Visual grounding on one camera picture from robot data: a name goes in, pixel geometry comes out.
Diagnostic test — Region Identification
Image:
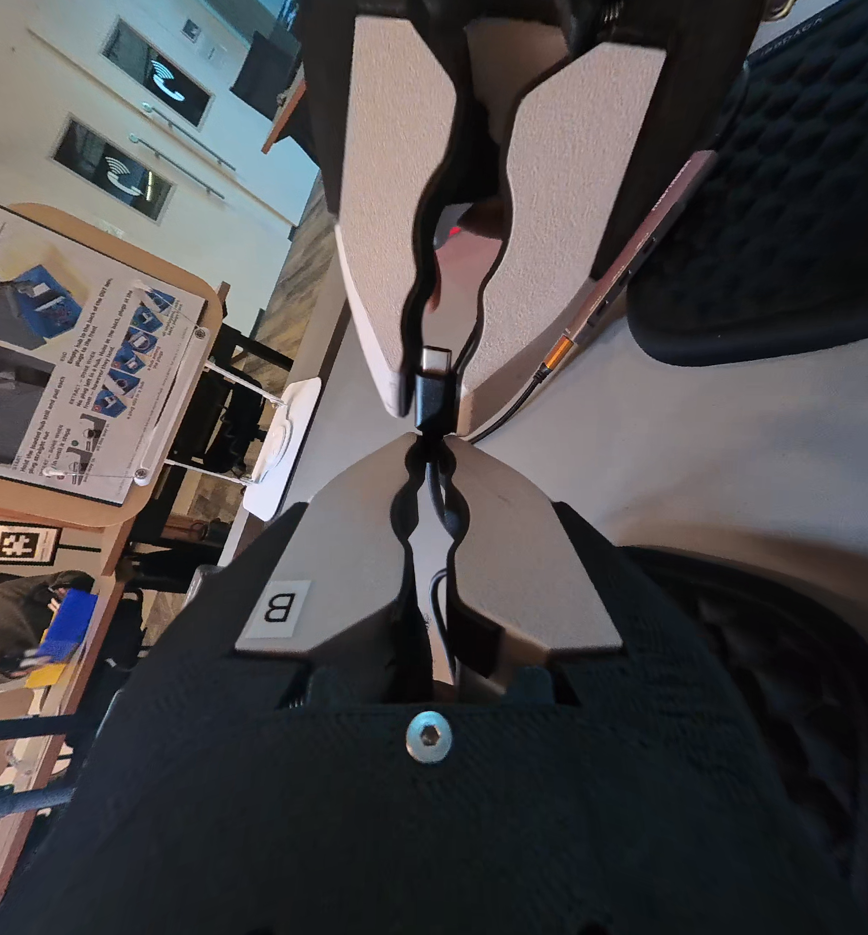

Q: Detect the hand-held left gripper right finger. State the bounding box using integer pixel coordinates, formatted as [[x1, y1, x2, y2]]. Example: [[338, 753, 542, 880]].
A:
[[443, 436, 625, 691]]

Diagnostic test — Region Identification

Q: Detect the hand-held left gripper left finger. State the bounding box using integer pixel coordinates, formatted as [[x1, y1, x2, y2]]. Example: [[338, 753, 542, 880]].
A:
[[235, 432, 417, 658]]

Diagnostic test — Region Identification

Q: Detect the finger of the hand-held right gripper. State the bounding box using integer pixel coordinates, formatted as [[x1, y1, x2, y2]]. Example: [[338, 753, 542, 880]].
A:
[[333, 13, 471, 419], [456, 41, 667, 438]]

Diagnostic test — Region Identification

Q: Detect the long grey multiport hub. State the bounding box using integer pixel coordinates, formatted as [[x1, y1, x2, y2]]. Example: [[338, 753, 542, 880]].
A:
[[561, 150, 720, 348]]

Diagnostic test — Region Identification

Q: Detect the black cable with gold plug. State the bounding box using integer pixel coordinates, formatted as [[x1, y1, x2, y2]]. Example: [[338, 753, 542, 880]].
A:
[[470, 332, 575, 444]]

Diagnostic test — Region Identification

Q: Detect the thin black cable bundle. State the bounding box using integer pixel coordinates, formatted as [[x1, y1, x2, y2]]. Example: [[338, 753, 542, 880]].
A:
[[412, 347, 467, 684]]

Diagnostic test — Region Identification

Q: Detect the dark window with phone icon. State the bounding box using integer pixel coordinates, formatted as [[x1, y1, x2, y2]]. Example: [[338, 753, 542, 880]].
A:
[[101, 18, 214, 129], [50, 113, 175, 220]]

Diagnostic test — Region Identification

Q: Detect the blue plastic bin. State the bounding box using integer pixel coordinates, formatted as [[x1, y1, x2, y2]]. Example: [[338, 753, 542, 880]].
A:
[[36, 588, 99, 662]]

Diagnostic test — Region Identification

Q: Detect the wooden work table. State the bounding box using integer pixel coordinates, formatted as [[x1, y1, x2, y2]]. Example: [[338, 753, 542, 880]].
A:
[[0, 577, 124, 907]]

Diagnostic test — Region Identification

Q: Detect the black mesh pad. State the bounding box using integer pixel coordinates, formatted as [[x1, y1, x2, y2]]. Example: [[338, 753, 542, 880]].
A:
[[624, 548, 868, 935]]

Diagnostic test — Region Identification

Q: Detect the black framed marker sign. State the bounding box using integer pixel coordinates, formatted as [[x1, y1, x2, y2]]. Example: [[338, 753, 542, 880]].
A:
[[0, 520, 62, 567]]

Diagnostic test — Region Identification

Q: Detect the instruction poster board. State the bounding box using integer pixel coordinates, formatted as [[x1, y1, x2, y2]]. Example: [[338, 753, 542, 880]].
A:
[[0, 190, 223, 530]]

